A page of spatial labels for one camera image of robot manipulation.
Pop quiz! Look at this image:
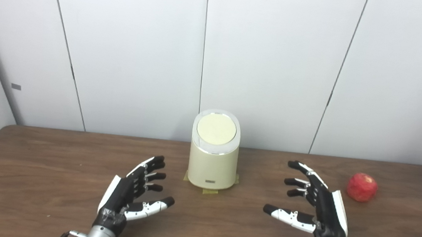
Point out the black and white left hand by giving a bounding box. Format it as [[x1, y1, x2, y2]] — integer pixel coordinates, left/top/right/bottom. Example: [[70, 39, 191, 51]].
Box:
[[91, 150, 179, 237]]

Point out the cream round bin lid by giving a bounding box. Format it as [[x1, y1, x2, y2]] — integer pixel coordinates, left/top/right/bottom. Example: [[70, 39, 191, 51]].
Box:
[[195, 111, 239, 148]]

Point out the cream-colored bin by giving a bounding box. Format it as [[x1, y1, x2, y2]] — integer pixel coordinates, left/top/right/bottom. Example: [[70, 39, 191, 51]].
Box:
[[186, 107, 244, 192]]

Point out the black and white right hand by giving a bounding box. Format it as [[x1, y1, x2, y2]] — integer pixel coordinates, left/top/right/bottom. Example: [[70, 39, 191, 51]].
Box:
[[261, 158, 358, 237]]

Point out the red apple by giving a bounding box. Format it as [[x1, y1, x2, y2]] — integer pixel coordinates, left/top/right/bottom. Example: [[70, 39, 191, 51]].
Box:
[[345, 171, 379, 204]]

